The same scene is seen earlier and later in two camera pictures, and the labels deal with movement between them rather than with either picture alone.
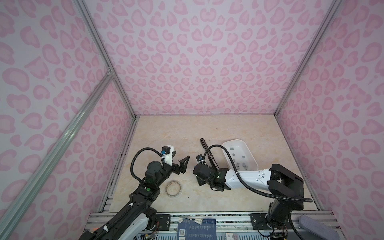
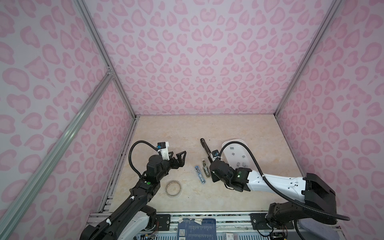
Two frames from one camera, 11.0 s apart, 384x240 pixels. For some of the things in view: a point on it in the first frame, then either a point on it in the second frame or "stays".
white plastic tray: x=243 y=157 stays
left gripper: x=182 y=168 -> x=180 y=162
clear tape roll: x=173 y=188 stays
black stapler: x=210 y=155 stays
